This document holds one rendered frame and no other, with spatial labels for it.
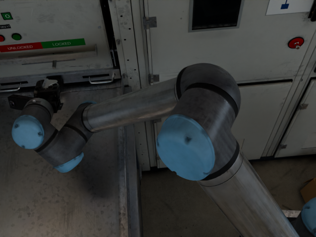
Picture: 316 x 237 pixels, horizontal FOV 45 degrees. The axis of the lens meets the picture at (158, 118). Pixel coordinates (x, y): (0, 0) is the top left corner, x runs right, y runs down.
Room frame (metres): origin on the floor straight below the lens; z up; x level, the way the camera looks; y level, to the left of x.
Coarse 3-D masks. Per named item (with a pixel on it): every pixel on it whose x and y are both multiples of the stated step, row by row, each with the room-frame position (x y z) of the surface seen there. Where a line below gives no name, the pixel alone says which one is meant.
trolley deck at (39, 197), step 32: (32, 96) 0.96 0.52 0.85; (64, 96) 0.95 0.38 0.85; (96, 96) 0.94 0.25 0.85; (0, 128) 0.81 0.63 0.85; (128, 128) 0.77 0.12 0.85; (0, 160) 0.67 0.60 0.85; (32, 160) 0.66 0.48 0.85; (96, 160) 0.64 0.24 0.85; (128, 160) 0.63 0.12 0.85; (0, 192) 0.54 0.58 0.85; (32, 192) 0.53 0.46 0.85; (64, 192) 0.52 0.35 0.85; (96, 192) 0.52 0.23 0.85; (0, 224) 0.42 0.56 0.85; (32, 224) 0.41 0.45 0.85; (64, 224) 0.41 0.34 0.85; (96, 224) 0.40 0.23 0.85
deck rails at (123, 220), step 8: (120, 88) 0.97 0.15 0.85; (120, 128) 0.77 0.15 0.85; (120, 136) 0.74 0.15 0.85; (120, 144) 0.70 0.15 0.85; (120, 152) 0.67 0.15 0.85; (120, 160) 0.63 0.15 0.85; (120, 168) 0.60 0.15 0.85; (120, 176) 0.57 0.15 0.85; (128, 176) 0.57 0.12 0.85; (120, 184) 0.54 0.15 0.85; (128, 184) 0.54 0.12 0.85; (120, 192) 0.51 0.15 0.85; (128, 192) 0.51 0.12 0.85; (120, 200) 0.48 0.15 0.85; (128, 200) 0.48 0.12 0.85; (120, 208) 0.45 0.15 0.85; (128, 208) 0.45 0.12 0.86; (120, 216) 0.42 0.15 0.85; (128, 216) 0.41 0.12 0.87; (120, 224) 0.39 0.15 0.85; (128, 224) 0.38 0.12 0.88; (120, 232) 0.37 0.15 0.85; (128, 232) 0.35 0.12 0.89
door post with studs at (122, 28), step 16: (112, 0) 0.98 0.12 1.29; (128, 0) 0.98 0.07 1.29; (112, 16) 0.98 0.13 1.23; (128, 16) 0.98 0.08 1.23; (128, 32) 0.98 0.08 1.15; (128, 48) 0.98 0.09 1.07; (128, 64) 0.98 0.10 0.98; (128, 80) 0.98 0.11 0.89; (144, 128) 0.98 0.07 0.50; (144, 144) 0.98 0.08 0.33; (144, 160) 0.98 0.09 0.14
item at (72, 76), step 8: (56, 72) 1.01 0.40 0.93; (64, 72) 1.01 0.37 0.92; (72, 72) 1.01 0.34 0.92; (80, 72) 1.01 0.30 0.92; (88, 72) 1.01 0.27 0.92; (96, 72) 1.01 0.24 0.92; (104, 72) 1.01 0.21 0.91; (120, 72) 1.03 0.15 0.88; (0, 80) 0.99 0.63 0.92; (8, 80) 1.00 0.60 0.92; (16, 80) 1.00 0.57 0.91; (24, 80) 1.00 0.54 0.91; (32, 80) 1.00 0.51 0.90; (64, 80) 1.00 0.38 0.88; (72, 80) 1.00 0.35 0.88; (80, 80) 1.01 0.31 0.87; (88, 80) 1.01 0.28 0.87
